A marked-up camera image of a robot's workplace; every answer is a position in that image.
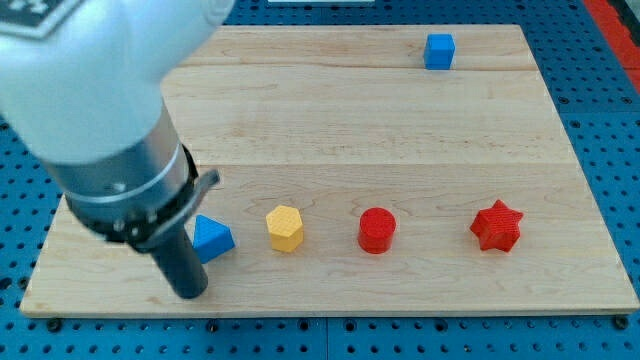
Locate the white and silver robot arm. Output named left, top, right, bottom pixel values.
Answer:
left=1, top=0, right=233, bottom=253

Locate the blue cube block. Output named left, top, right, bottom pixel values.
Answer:
left=423, top=33, right=456, bottom=70

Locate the light wooden board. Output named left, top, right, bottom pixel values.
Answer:
left=20, top=25, right=639, bottom=319

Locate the yellow hexagonal prism block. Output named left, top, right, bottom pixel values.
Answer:
left=265, top=205, right=304, bottom=253

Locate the red cylinder block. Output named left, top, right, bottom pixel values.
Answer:
left=358, top=207, right=397, bottom=254

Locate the blue triangular prism block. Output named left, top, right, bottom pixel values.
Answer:
left=193, top=215, right=236, bottom=264

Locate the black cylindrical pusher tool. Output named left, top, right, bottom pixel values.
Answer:
left=150, top=225, right=208, bottom=299

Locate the red star block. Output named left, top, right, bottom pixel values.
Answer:
left=470, top=199, right=524, bottom=253

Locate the red mat strip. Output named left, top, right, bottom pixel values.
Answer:
left=583, top=0, right=639, bottom=91

